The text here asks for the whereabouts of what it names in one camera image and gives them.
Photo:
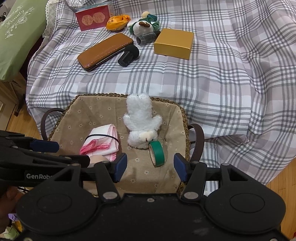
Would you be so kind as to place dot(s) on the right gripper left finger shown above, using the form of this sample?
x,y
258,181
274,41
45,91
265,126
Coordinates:
x,y
107,174

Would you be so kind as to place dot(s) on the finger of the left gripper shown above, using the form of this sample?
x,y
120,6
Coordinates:
x,y
31,144
21,156

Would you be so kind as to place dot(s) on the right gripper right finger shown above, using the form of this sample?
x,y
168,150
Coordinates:
x,y
193,175

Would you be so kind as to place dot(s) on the green tape roll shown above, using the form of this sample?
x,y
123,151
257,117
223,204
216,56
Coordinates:
x,y
156,153

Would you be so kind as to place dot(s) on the orange drawstring pouch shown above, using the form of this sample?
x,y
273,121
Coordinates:
x,y
117,23

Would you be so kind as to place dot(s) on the green white snowman plush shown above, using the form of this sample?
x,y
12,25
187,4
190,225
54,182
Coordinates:
x,y
145,26

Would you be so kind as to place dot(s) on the person's hand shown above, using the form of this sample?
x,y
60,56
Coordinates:
x,y
8,203

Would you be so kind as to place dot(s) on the pink white folded cloth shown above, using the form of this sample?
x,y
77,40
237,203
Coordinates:
x,y
102,141

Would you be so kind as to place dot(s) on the woven basket with liner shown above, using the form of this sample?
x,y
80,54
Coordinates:
x,y
175,135

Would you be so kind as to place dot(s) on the white fluffy plush toy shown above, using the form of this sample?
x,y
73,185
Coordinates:
x,y
143,126

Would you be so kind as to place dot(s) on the grey plaid cloth cover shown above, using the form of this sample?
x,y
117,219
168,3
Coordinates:
x,y
238,84

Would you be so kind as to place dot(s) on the brown leather case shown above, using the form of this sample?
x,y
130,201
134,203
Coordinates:
x,y
103,51

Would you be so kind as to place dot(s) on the green embroidered cushion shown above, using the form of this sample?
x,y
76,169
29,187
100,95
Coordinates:
x,y
23,26

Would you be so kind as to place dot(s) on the black mushroom-shaped stand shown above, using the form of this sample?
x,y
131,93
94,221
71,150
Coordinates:
x,y
130,54

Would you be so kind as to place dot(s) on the yellow square box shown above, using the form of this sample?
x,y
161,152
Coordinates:
x,y
174,43

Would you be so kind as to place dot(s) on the white lace trim cloth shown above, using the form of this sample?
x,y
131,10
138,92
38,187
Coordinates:
x,y
50,12

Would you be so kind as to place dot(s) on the dark grey hair roller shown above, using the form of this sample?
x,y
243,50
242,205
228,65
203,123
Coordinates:
x,y
147,38

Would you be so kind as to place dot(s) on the red book with emblem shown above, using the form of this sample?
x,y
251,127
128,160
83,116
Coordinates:
x,y
94,16

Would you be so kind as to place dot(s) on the wooden-head teal peg doll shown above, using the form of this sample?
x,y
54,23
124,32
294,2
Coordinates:
x,y
145,14

